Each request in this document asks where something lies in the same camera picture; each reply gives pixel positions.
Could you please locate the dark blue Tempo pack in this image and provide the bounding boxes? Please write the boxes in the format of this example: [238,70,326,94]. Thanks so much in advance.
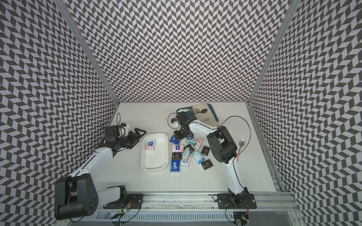
[169,135,180,145]

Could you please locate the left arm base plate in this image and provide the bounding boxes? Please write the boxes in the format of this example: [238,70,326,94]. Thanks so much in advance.
[103,193,144,210]

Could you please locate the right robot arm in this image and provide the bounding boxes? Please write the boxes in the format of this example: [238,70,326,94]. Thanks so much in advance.
[171,118,250,207]

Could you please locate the black tissue pack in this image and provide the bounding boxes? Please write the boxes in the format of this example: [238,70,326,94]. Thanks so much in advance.
[201,146,210,156]
[172,152,183,160]
[201,159,213,170]
[184,144,195,153]

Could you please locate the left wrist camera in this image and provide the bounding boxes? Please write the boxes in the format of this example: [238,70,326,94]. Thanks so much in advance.
[105,123,130,143]

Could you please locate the pale blue pink pack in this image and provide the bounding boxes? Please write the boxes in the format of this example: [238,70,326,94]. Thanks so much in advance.
[180,156,192,168]

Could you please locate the pink white tissue pack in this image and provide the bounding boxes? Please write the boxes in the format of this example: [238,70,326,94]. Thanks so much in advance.
[172,145,184,153]

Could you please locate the teal cartoon tissue pack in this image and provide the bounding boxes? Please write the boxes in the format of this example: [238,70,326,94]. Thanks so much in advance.
[185,139,197,146]

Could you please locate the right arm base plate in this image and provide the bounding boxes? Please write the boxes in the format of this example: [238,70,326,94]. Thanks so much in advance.
[216,193,257,210]

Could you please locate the pink slim tissue pack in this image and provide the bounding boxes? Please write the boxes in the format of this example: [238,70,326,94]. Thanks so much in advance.
[195,138,203,150]

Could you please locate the white storage box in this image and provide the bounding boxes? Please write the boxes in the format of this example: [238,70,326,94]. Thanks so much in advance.
[140,133,169,171]

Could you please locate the blue Tempo pack lower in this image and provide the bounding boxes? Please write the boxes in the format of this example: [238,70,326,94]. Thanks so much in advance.
[170,160,180,173]

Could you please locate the black tissue pack centre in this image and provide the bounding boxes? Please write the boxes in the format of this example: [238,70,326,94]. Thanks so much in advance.
[184,144,195,153]

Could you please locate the light blue tissue pack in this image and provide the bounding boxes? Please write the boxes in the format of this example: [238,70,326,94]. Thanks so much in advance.
[191,151,205,164]

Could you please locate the beige cloth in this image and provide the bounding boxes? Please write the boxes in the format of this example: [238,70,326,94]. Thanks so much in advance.
[192,104,219,127]

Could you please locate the black tissue pack left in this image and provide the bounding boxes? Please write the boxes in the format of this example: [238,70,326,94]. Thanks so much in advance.
[172,152,183,160]

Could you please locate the black tissue pack upper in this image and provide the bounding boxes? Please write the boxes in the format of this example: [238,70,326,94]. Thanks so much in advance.
[201,146,210,156]

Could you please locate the black tissue pack lower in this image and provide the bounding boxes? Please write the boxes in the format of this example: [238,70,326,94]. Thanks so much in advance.
[201,159,213,170]

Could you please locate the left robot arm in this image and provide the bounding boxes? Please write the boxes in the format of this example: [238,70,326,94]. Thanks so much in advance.
[54,123,147,220]

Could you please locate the aluminium front rail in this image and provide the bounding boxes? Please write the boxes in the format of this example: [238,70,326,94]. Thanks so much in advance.
[63,192,299,212]

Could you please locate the mint green tissue pack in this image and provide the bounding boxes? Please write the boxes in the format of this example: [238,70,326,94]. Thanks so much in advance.
[182,147,191,162]

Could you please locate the teal tray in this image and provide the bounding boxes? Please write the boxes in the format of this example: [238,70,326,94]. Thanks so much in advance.
[176,103,219,127]

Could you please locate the dark metal spoon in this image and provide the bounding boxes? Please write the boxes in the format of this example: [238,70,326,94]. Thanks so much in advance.
[194,108,207,114]

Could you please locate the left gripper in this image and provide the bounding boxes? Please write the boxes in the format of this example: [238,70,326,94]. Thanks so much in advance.
[116,128,147,149]

